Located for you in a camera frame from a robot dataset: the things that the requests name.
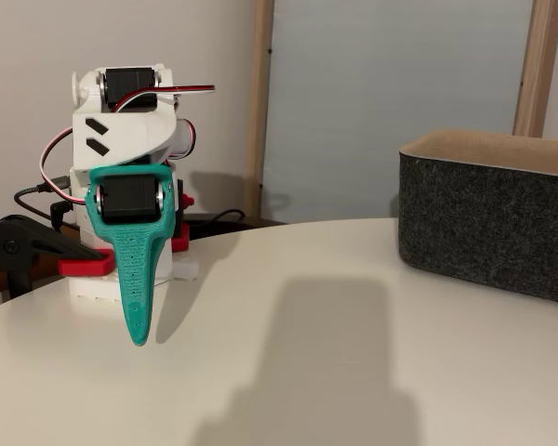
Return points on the teal gripper black servo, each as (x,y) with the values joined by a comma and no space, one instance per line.
(128,203)

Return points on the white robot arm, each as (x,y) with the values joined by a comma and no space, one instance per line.
(130,135)

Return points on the dark grey felt basket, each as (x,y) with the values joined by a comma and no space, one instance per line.
(483,223)

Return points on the black clamp with red pad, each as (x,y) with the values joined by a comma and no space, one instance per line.
(23,237)
(181,239)

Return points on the white toy brick base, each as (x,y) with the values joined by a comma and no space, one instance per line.
(93,288)

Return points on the light wooden shelf post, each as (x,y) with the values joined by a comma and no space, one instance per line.
(537,69)
(256,116)

